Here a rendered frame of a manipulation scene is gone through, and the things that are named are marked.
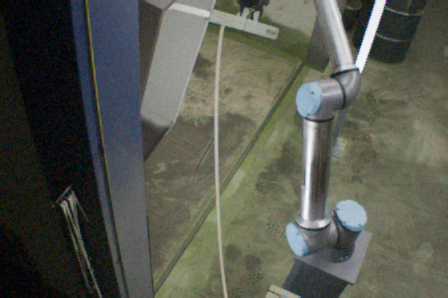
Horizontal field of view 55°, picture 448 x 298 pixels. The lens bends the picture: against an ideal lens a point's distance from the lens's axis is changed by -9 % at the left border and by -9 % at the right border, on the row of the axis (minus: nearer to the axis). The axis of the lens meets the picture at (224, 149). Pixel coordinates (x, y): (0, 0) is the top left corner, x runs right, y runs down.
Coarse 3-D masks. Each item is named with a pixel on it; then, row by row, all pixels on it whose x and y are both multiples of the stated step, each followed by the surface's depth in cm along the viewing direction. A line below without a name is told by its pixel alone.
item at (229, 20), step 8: (176, 8) 166; (184, 8) 167; (192, 8) 168; (208, 16) 172; (216, 16) 172; (224, 16) 174; (232, 16) 175; (224, 24) 175; (232, 24) 176; (240, 24) 177; (248, 24) 179; (256, 24) 180; (264, 24) 182; (256, 32) 182; (264, 32) 183; (272, 32) 183
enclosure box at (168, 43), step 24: (144, 0) 150; (168, 0) 154; (192, 0) 215; (144, 24) 157; (168, 24) 231; (192, 24) 225; (144, 48) 165; (168, 48) 242; (192, 48) 235; (144, 72) 173; (168, 72) 254; (144, 96) 275; (168, 96) 267; (144, 120) 275; (168, 120) 280; (144, 144) 264
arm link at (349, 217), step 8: (344, 200) 197; (336, 208) 192; (344, 208) 193; (352, 208) 193; (360, 208) 194; (336, 216) 190; (344, 216) 190; (352, 216) 190; (360, 216) 191; (336, 224) 189; (344, 224) 188; (352, 224) 187; (360, 224) 188; (344, 232) 190; (352, 232) 190; (360, 232) 194; (344, 240) 192; (352, 240) 195
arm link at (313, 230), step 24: (312, 96) 158; (336, 96) 161; (312, 120) 164; (312, 144) 168; (312, 168) 172; (312, 192) 177; (312, 216) 182; (288, 240) 196; (312, 240) 185; (336, 240) 189
